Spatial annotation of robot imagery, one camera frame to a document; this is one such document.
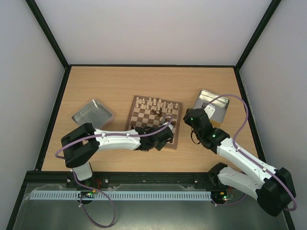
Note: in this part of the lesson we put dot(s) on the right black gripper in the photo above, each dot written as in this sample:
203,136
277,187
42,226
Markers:
192,117

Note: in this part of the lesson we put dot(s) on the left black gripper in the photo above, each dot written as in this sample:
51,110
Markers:
159,148

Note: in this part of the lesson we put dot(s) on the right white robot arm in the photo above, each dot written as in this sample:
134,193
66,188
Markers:
272,188

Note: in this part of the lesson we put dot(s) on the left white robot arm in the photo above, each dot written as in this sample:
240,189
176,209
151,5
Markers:
82,143

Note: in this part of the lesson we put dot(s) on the wooden chess board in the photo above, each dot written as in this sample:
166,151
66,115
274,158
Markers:
142,117

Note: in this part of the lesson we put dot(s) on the gold tin box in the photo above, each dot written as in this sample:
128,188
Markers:
221,106

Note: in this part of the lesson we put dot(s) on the silver tin lid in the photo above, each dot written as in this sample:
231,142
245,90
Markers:
93,112

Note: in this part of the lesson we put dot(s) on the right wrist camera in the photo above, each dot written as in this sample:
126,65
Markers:
209,109

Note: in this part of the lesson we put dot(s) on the black mounting rail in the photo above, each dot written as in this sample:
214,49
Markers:
199,180

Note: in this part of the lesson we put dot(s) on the black enclosure frame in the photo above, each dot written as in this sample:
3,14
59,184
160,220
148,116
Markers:
36,12

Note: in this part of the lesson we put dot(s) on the light blue cable duct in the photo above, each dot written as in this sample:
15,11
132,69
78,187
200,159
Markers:
123,195

